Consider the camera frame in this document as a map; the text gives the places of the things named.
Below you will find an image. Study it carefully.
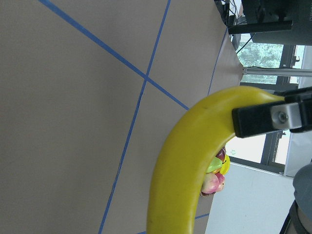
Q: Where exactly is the aluminium frame post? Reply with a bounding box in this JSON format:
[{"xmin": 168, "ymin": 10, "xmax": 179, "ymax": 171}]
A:
[{"xmin": 242, "ymin": 67, "xmax": 312, "ymax": 77}]

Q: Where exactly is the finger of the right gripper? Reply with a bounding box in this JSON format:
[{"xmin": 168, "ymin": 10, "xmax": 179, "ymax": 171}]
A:
[{"xmin": 232, "ymin": 87, "xmax": 312, "ymax": 138}]

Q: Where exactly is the green apple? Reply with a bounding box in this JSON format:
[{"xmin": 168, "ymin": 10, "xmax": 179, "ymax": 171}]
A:
[{"xmin": 206, "ymin": 157, "xmax": 223, "ymax": 173}]

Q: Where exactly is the red pink apple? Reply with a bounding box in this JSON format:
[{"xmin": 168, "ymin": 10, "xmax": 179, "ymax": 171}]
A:
[{"xmin": 201, "ymin": 173, "xmax": 225, "ymax": 195}]

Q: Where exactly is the black computer monitor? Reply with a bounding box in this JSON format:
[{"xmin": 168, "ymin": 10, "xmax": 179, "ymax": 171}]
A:
[{"xmin": 228, "ymin": 0, "xmax": 312, "ymax": 46}]

